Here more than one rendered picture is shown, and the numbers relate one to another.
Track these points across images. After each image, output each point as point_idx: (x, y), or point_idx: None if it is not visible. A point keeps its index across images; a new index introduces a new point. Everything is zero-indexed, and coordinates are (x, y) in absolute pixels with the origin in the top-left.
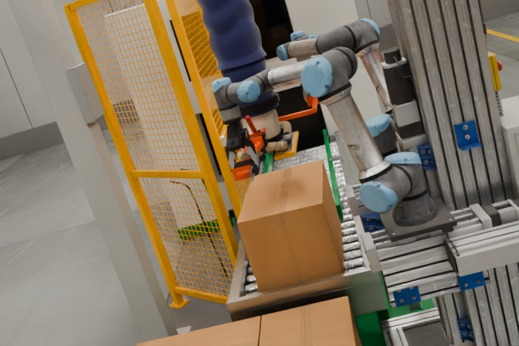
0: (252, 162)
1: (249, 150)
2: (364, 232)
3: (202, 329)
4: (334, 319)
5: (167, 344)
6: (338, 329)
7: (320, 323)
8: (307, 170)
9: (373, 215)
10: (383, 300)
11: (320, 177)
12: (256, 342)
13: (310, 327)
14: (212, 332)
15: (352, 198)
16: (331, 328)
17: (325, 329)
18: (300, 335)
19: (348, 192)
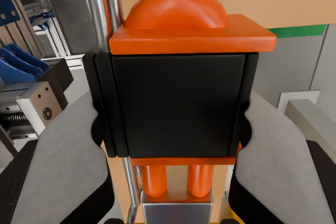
0: (97, 86)
1: (55, 183)
2: (55, 74)
3: (280, 26)
4: None
5: (326, 8)
6: None
7: None
8: (141, 213)
9: (12, 71)
10: (94, 47)
11: (118, 192)
12: None
13: None
14: (269, 15)
15: (22, 97)
16: None
17: None
18: None
19: (34, 116)
